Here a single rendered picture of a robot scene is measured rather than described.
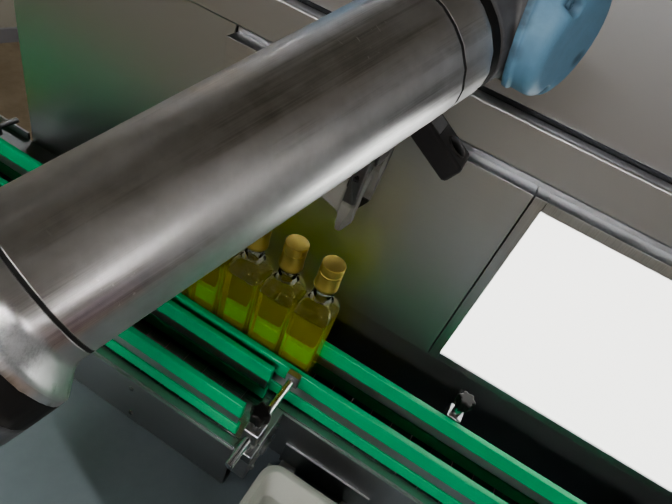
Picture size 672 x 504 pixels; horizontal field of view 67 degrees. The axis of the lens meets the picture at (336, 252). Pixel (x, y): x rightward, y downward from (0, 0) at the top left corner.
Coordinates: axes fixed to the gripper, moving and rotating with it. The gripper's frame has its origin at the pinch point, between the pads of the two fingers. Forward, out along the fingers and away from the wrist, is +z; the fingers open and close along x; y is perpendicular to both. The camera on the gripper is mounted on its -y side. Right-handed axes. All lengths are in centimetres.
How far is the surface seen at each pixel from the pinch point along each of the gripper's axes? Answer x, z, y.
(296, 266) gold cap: 1.1, 12.0, 4.7
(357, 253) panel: -12.0, 15.9, -0.3
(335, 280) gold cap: 1.2, 10.5, -1.1
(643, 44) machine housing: -14.4, -25.7, -18.7
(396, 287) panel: -11.8, 17.9, -8.3
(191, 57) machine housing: -16.2, 0.6, 36.6
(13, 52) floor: -147, 125, 248
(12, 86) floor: -122, 125, 220
